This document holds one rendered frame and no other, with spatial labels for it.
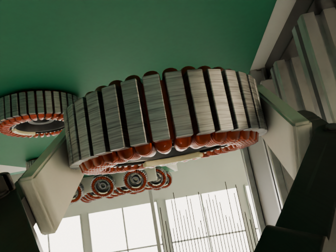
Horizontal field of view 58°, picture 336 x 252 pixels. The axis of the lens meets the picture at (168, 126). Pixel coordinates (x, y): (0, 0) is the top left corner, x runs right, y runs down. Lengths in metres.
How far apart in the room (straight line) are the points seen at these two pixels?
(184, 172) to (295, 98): 6.23
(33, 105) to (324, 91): 0.31
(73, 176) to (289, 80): 0.28
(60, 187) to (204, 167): 6.43
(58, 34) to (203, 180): 6.34
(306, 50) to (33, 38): 0.24
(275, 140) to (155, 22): 0.17
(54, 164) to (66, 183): 0.01
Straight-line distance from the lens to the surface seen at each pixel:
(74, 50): 0.32
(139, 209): 6.72
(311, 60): 0.29
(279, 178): 0.44
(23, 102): 0.40
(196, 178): 6.57
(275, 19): 0.35
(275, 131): 0.16
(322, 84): 0.28
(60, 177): 0.17
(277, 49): 0.39
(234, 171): 6.61
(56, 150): 0.17
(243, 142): 0.16
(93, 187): 1.46
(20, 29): 0.29
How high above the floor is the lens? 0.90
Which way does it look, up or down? 13 degrees down
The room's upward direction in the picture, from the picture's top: 170 degrees clockwise
